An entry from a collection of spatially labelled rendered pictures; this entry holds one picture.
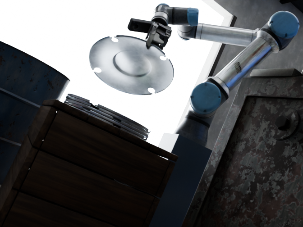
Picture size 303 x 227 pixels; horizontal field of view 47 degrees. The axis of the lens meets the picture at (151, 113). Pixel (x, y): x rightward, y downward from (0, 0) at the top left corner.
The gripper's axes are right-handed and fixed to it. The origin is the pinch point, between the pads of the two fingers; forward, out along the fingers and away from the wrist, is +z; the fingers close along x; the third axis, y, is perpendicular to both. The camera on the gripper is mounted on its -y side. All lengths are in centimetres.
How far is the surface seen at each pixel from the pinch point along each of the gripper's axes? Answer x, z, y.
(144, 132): 9.5, 32.5, 9.4
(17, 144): 49, 24, -27
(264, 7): 114, -560, 209
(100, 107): 4.8, 36.0, -6.1
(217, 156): -4, 45, 27
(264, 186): -13, 59, 32
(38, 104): 36.9, 11.9, -26.8
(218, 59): 200, -447, 159
